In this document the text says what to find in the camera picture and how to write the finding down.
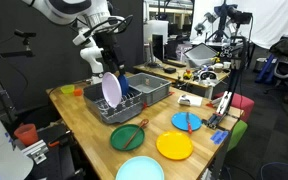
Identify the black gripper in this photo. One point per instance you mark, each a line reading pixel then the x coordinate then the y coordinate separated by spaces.
pixel 110 48

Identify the brown wooden spoon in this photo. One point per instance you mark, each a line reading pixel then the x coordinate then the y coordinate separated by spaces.
pixel 135 133

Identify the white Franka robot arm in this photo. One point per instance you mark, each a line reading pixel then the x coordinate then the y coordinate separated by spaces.
pixel 67 8

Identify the grey dish drying rack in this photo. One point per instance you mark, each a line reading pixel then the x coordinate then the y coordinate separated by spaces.
pixel 117 115

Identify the dark blue plate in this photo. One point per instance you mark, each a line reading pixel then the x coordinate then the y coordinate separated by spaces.
pixel 124 85

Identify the lilac plate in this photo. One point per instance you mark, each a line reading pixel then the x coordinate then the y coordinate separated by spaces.
pixel 111 90

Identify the small checkered tag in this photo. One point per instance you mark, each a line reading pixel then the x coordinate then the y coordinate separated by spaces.
pixel 147 81

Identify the wooden background desk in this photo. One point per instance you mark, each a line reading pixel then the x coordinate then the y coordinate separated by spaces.
pixel 157 71

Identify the grey plastic bin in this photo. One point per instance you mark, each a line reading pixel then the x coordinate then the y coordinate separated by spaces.
pixel 157 91

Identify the black computer monitor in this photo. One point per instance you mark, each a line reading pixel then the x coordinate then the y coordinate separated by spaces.
pixel 158 46

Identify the black power adapter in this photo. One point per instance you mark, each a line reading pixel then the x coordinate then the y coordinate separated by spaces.
pixel 170 70

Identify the small orange cup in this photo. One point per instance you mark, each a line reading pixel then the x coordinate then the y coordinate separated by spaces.
pixel 78 92

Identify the black keyboard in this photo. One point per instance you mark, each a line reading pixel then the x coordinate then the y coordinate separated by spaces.
pixel 174 63

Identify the lime green bowl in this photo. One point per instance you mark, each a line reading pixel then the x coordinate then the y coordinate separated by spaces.
pixel 67 89

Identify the green plate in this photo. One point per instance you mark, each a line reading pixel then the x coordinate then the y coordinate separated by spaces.
pixel 120 140

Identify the white flat box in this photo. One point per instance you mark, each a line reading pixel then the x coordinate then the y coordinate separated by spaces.
pixel 192 100

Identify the clear plastic storage bin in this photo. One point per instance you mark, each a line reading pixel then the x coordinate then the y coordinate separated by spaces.
pixel 200 55

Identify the orange knife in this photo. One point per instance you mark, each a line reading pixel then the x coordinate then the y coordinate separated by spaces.
pixel 189 126

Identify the yellow plate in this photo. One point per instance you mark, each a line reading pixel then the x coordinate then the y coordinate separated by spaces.
pixel 174 145

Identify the light turquoise plate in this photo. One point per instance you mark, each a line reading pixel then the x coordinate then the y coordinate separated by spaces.
pixel 139 170

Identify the large red-orange cup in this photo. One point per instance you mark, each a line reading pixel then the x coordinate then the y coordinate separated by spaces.
pixel 26 135

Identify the blue tape piece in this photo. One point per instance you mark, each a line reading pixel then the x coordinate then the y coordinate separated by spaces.
pixel 219 137

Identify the black tripod stand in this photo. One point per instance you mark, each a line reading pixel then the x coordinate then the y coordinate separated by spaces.
pixel 4 54

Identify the pink stool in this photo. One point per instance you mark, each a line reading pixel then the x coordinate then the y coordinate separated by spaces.
pixel 244 103

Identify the green stool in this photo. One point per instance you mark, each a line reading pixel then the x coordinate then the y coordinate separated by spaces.
pixel 238 133

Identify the white backdrop cloth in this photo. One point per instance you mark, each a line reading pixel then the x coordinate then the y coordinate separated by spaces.
pixel 277 20

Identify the grey office chair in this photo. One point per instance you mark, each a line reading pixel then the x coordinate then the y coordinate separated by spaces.
pixel 287 68

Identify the small black camera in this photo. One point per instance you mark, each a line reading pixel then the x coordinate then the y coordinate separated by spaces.
pixel 24 33

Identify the blue black camera rig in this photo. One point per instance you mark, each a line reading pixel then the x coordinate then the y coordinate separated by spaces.
pixel 222 13

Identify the aluminium extrusion bracket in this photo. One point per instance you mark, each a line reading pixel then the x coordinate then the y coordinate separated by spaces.
pixel 35 151

